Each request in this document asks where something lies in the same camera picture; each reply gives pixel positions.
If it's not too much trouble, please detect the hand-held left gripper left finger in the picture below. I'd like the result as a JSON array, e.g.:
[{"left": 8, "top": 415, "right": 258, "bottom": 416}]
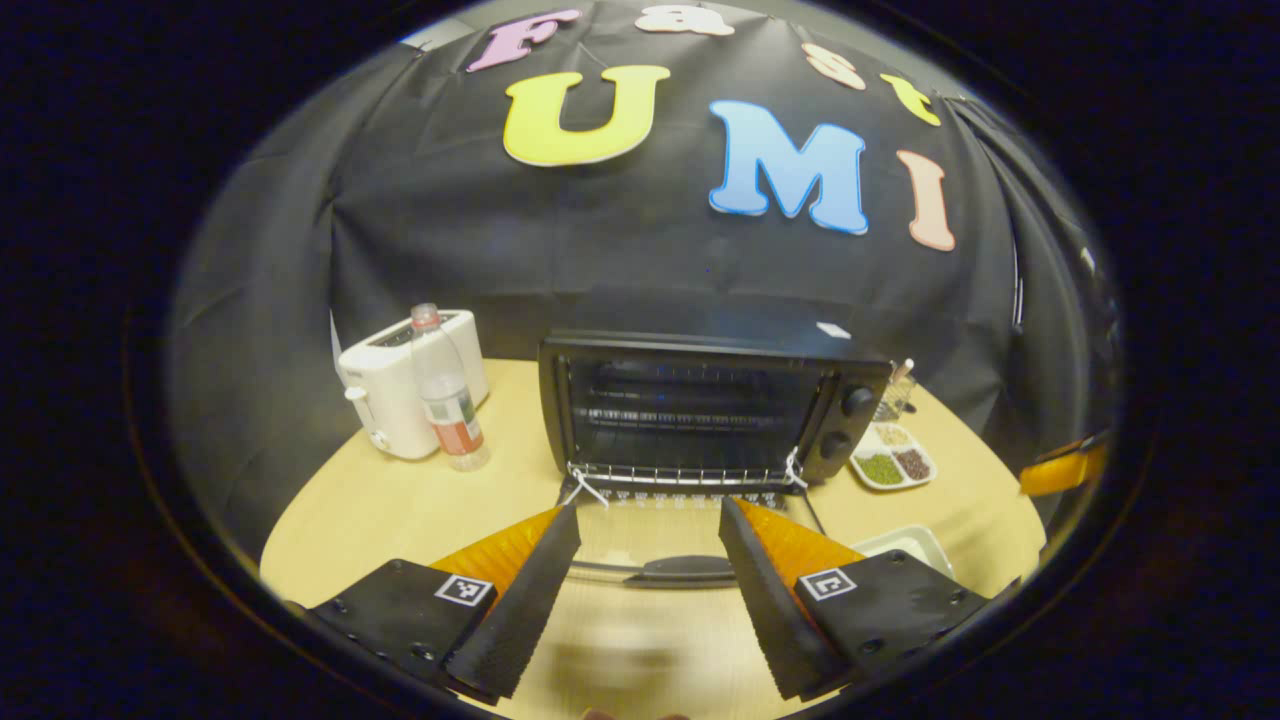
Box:
[{"left": 308, "top": 500, "right": 582, "bottom": 701}]

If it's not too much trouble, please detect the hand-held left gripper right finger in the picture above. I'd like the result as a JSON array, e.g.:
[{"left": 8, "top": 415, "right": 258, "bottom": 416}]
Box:
[{"left": 717, "top": 495, "right": 993, "bottom": 703}]

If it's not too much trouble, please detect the pale rectangular plate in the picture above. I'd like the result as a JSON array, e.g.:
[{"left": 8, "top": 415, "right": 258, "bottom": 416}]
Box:
[{"left": 850, "top": 524, "right": 956, "bottom": 581}]

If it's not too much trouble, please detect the black electric oven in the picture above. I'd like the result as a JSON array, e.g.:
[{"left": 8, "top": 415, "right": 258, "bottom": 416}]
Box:
[{"left": 538, "top": 330, "right": 894, "bottom": 591}]

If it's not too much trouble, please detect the divided white dish of beans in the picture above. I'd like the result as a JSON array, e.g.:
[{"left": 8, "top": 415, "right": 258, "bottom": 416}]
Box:
[{"left": 850, "top": 422, "right": 938, "bottom": 492}]

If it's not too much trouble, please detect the clear toothpick jar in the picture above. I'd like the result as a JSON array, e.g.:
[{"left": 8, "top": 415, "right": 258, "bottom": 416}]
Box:
[{"left": 878, "top": 360, "right": 916, "bottom": 422}]

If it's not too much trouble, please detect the clear plastic water bottle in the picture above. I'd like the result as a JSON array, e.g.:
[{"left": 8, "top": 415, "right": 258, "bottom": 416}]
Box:
[{"left": 410, "top": 303, "right": 491, "bottom": 472}]

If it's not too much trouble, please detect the white toaster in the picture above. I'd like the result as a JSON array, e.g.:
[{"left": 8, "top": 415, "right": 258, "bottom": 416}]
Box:
[{"left": 337, "top": 309, "right": 490, "bottom": 461}]

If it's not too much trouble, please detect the black backdrop cloth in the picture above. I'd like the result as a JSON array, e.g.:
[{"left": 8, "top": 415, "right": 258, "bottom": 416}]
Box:
[{"left": 165, "top": 0, "right": 1121, "bottom": 561}]

